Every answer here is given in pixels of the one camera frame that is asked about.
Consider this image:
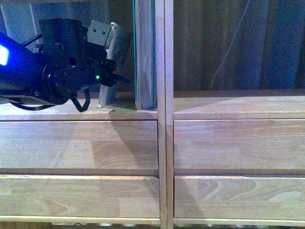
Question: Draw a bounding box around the right wooden shelf cabinet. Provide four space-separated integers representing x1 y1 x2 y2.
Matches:
164 0 305 227

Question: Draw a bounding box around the left wooden shelf cabinet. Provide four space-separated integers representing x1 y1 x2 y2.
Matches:
0 0 166 229

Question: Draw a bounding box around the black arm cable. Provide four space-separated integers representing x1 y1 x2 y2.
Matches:
9 87 91 113

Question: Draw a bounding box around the upper right wooden drawer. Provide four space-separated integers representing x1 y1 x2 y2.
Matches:
174 119 305 170

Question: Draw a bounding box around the wooden drawer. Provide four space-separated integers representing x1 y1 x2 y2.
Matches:
0 175 160 218
0 121 158 170
174 119 305 170
174 176 305 220

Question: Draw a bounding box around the lower right wooden drawer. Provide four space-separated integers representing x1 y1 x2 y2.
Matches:
174 176 305 220

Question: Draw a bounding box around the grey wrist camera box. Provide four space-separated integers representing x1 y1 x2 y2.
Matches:
87 20 111 46

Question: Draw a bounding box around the lower left wooden drawer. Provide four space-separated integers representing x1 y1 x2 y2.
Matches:
0 175 160 218

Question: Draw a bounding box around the white book with text spine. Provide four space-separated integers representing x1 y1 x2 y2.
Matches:
98 22 132 108

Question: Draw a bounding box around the teal covered upright book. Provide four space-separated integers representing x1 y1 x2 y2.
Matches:
132 0 157 110

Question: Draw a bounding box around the white hanging cable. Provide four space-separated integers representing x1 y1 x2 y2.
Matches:
210 0 250 90

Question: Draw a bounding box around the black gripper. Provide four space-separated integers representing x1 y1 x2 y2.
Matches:
39 18 132 105

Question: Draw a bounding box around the upper left wooden drawer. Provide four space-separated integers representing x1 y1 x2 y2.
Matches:
0 121 158 170

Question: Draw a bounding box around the wooden shelf cabinet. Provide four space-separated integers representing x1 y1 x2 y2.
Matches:
0 0 166 229
164 0 305 227

